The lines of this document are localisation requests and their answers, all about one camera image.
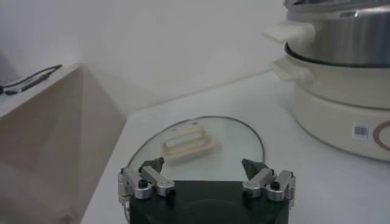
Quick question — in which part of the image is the round glass pot lid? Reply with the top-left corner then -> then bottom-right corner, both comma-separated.
127,115 -> 266,183

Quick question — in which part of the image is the grey usb hub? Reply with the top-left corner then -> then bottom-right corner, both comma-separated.
19,72 -> 51,92

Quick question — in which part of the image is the cream electric cooking pot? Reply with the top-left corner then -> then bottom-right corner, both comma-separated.
269,56 -> 390,162

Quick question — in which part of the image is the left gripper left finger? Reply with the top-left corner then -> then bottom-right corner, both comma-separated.
118,156 -> 177,204

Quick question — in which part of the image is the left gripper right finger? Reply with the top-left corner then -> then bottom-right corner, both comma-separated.
241,158 -> 297,203

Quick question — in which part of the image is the stainless steel steamer basket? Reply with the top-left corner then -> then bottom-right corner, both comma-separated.
262,0 -> 390,68

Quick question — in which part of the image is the black usb hub cable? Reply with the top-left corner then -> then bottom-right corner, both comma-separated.
0,63 -> 63,96

